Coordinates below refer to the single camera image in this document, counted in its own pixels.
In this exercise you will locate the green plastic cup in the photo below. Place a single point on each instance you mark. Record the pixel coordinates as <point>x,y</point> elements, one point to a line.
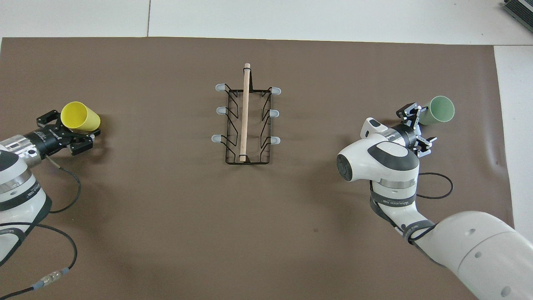
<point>439,109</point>

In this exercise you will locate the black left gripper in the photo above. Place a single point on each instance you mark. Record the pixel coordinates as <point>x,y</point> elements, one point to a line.
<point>48,139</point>

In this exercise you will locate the yellow plastic cup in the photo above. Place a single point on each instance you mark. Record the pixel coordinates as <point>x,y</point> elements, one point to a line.
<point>79,116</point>

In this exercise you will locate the dark ribbed device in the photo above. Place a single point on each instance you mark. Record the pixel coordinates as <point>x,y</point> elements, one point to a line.
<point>520,9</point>

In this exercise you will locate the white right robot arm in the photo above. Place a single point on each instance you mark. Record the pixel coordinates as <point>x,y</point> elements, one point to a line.
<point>416,208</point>

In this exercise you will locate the brown table mat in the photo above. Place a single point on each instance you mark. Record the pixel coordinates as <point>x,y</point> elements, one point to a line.
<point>187,208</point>

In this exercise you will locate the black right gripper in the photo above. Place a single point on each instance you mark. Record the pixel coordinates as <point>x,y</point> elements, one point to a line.
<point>410,134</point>

